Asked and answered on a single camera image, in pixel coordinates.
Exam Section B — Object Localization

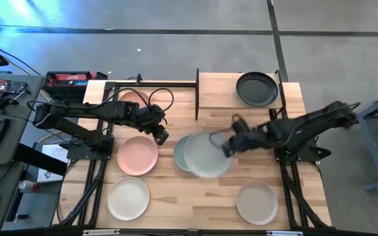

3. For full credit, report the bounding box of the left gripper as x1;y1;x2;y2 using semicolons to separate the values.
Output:
133;104;170;146

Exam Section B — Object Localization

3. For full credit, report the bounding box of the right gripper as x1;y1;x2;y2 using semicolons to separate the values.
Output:
221;114;270;159

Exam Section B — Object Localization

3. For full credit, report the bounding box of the sage green plate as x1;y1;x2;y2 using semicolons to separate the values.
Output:
183;131;233;179

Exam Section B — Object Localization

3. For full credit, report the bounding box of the pink plate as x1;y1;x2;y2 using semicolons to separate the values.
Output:
116;136;159;176
118;90;150;108

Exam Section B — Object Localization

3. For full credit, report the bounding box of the blue-grey plate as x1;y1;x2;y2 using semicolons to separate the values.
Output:
173;134;196;174

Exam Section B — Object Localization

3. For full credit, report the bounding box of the taupe plate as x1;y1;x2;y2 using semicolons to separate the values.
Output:
235;180;279;226

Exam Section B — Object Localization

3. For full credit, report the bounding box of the white plate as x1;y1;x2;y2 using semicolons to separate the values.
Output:
106;176;150;222

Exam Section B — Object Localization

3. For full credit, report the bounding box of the black plate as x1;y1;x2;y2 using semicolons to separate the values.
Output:
235;71;280;108

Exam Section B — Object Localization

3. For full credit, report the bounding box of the red black equipment case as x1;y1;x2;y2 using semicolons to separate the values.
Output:
43;70;96;102

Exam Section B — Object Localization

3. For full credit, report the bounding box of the white printed paper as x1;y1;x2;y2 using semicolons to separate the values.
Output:
36;143;70;184

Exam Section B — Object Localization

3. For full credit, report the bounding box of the black flat bar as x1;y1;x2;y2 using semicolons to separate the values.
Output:
13;143;68;176

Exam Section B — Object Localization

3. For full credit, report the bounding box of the grey side desk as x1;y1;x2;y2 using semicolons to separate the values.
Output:
0;72;45;233

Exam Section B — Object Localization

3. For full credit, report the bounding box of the white bottle red cap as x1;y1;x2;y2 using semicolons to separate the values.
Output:
18;180;40;193

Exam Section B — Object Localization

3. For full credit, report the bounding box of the grey metal stand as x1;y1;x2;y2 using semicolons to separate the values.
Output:
339;85;378;193

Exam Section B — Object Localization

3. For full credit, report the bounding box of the red black phone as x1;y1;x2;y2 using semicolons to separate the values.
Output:
0;79;28;95

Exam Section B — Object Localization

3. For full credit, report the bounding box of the black small desk gadget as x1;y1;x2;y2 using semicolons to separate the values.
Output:
0;90;32;111

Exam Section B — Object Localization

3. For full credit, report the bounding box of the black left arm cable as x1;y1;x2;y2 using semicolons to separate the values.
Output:
87;87;175;114

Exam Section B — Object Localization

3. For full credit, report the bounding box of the black aluminium table frame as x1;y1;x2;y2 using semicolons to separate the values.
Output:
49;79;334;236

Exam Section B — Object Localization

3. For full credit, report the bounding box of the wooden shelf black frame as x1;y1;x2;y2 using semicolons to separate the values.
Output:
194;68;287;121

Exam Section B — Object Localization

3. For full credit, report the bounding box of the white metal bracket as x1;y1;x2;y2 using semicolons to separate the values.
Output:
266;229;304;236
82;228;121;236

